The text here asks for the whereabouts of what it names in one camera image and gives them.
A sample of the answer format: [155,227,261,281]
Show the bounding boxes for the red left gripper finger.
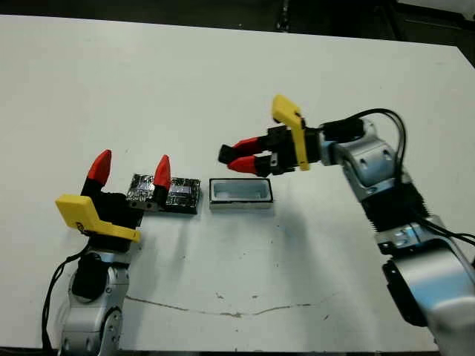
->
[81,149,113,197]
[149,154,172,211]

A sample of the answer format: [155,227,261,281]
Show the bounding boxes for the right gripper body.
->
[267,94,324,176]

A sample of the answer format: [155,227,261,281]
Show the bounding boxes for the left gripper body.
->
[54,191,166,254]

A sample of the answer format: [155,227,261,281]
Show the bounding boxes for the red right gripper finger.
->
[226,153,280,178]
[232,135,274,156]

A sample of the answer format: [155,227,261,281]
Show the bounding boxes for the small black camera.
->
[217,144,239,165]

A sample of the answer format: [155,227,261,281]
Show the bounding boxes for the black foil-wrapped block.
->
[125,172,203,216]

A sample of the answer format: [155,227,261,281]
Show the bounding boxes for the white camera box base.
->
[209,177,275,211]

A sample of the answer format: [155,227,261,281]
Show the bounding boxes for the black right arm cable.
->
[322,108,475,244]

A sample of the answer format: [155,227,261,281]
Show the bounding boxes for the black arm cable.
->
[41,254,89,352]
[322,108,475,244]

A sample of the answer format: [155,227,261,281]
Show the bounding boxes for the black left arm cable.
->
[41,254,89,352]

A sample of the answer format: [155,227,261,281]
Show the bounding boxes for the dark metal post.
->
[276,0,294,33]

